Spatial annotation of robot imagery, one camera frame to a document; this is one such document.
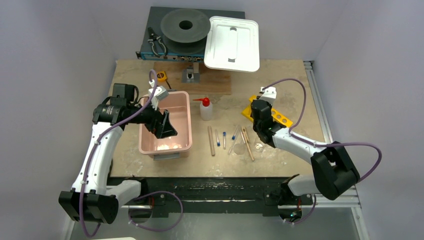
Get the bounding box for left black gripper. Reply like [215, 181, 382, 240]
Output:
[127, 96, 177, 138]

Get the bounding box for red capped wash bottle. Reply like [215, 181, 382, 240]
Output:
[194, 97, 213, 121]

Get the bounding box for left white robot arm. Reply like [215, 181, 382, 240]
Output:
[58, 83, 178, 224]

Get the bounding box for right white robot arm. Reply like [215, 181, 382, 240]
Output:
[250, 99, 360, 204]

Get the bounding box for yellow test tube rack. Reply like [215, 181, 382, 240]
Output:
[241, 95, 294, 127]

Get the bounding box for clear petri dish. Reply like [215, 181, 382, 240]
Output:
[254, 142, 264, 153]

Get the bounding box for pink plastic bin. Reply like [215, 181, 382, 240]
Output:
[138, 91, 193, 159]

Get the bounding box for blue capped test tube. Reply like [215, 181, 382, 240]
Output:
[214, 129, 221, 147]

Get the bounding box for thick wooden dowel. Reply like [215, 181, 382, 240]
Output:
[207, 125, 216, 157]

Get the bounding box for yellow tape measure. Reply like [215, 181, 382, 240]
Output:
[156, 71, 172, 89]

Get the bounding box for white plastic bin lid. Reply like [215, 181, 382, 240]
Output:
[203, 16, 260, 73]

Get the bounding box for grey filament spool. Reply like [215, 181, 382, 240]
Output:
[160, 8, 211, 55]

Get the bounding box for grey bin latch handle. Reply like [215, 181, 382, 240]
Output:
[153, 152, 181, 161]

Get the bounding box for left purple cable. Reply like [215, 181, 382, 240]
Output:
[79, 69, 158, 239]

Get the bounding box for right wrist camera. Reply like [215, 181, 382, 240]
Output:
[258, 86, 277, 106]

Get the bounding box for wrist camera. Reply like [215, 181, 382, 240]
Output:
[148, 86, 169, 110]
[258, 86, 277, 106]

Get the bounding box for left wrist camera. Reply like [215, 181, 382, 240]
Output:
[148, 86, 169, 110]

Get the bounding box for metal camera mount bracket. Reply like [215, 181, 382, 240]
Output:
[181, 62, 200, 84]

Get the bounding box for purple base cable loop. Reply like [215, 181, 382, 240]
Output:
[128, 190, 184, 233]

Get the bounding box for black handled pliers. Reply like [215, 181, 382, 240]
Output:
[147, 27, 168, 58]

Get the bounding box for dark network switch box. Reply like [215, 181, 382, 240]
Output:
[136, 6, 246, 63]

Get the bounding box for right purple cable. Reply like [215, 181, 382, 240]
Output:
[261, 78, 383, 185]

